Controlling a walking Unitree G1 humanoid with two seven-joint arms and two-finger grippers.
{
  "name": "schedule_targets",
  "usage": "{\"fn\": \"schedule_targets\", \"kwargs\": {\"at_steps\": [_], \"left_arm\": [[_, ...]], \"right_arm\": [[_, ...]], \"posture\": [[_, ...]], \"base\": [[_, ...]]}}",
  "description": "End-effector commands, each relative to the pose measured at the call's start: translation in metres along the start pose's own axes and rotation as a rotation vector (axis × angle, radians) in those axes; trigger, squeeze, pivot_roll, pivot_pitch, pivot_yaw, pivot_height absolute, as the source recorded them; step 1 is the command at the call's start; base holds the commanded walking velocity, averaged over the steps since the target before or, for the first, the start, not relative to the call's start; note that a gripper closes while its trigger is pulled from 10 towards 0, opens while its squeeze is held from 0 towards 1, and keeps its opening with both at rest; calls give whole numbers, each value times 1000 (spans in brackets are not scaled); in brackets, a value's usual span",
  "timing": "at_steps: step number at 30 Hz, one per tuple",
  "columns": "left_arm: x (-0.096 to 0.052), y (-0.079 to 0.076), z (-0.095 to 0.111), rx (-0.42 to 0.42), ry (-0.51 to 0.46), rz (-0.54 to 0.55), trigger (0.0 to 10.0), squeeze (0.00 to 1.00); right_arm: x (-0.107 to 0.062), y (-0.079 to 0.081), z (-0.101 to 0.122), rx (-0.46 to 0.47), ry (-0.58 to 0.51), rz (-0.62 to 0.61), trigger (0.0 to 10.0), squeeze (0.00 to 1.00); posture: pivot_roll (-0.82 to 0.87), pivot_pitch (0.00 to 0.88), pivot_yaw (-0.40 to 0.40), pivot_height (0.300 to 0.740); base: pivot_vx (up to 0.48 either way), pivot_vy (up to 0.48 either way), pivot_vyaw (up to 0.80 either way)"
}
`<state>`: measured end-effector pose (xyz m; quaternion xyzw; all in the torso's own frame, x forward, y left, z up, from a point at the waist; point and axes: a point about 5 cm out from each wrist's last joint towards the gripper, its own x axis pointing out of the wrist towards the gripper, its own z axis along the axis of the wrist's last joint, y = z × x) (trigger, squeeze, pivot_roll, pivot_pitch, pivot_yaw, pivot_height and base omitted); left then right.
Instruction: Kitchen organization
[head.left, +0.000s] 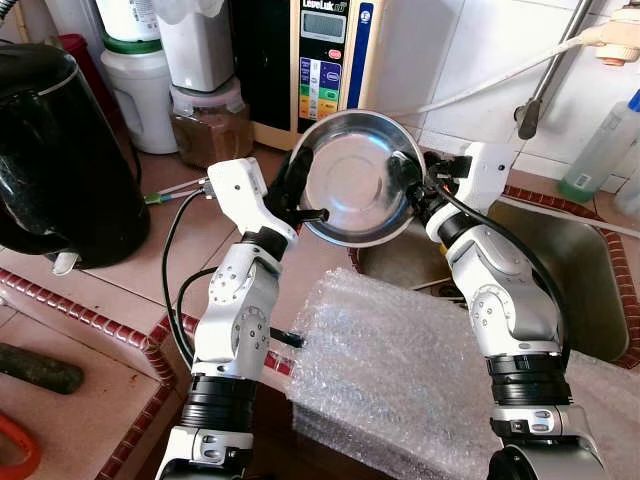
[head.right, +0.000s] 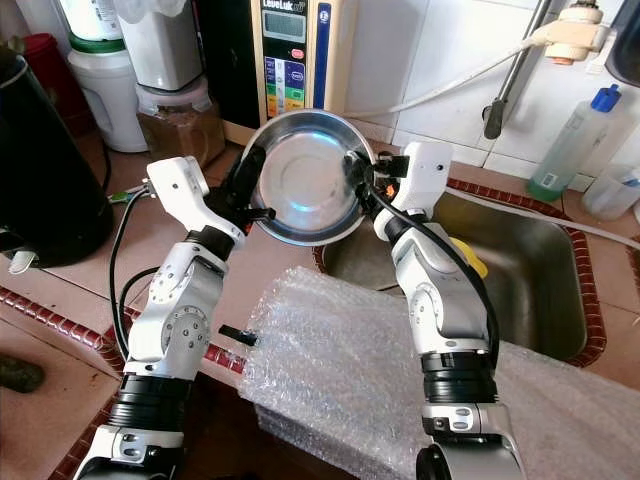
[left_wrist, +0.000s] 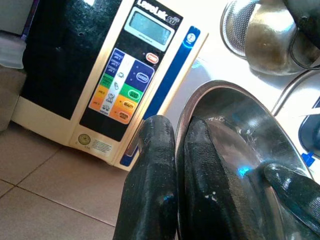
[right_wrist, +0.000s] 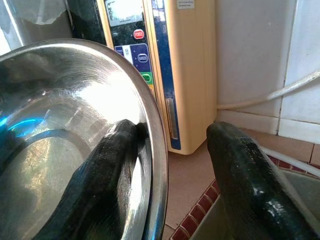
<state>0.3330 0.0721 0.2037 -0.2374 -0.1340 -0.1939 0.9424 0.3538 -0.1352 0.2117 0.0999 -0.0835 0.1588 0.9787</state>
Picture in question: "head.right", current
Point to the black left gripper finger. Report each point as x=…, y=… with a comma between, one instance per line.
x=244, y=180

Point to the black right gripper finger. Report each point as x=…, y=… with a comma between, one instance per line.
x=359, y=185

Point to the stainless steel bowl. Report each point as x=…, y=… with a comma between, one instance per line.
x=305, y=180

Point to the yellow plastic bowl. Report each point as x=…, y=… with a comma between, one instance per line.
x=468, y=258

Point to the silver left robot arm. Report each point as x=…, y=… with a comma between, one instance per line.
x=180, y=310

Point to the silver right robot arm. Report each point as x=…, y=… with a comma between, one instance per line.
x=445, y=300

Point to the clear jar of brown powder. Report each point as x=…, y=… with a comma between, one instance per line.
x=178, y=135

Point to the grey metal faucet spout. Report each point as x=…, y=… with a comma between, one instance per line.
x=495, y=115

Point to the beige water ionizer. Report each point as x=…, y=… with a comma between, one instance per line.
x=290, y=60

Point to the white grey plastic jug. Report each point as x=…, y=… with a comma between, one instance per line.
x=158, y=50

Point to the white canister with green lid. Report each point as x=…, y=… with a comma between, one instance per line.
x=105, y=100

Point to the steel sink basin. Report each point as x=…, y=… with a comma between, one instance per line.
x=530, y=280

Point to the clear bottle with blue cap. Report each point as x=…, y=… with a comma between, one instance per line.
x=570, y=150

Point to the black electric kettle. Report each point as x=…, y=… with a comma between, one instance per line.
x=50, y=180

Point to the clear bubble wrap sheet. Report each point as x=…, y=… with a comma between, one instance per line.
x=360, y=380

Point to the clear plastic cup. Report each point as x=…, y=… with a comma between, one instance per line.
x=610, y=195

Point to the dark red canister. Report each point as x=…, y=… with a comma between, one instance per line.
x=48, y=75

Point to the white plastic container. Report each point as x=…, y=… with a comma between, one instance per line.
x=90, y=18

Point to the beige faucet diverter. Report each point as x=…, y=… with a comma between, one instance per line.
x=578, y=35

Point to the white blue toothbrush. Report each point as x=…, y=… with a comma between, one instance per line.
x=632, y=180

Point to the black pan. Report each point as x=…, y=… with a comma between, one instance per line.
x=625, y=40

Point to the dark sandal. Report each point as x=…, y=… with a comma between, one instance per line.
x=20, y=375

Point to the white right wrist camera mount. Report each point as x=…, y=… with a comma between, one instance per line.
x=428, y=175

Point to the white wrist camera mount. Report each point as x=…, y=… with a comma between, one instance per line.
x=185, y=195
x=428, y=175

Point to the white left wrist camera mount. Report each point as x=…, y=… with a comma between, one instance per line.
x=185, y=195

